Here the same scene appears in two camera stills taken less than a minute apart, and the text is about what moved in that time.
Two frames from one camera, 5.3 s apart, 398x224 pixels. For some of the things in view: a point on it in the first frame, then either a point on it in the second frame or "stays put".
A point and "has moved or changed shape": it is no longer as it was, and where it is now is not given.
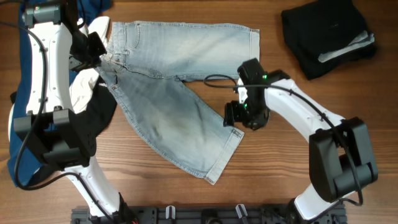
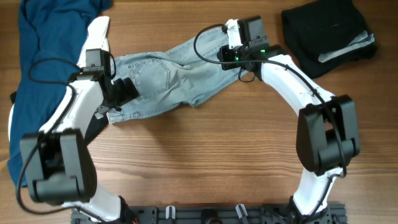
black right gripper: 229,112 -> 223,53
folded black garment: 323,33 stays put
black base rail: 204,214 stays put
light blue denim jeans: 147,61 has moved or changed shape
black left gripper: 99,51 -> 127,92
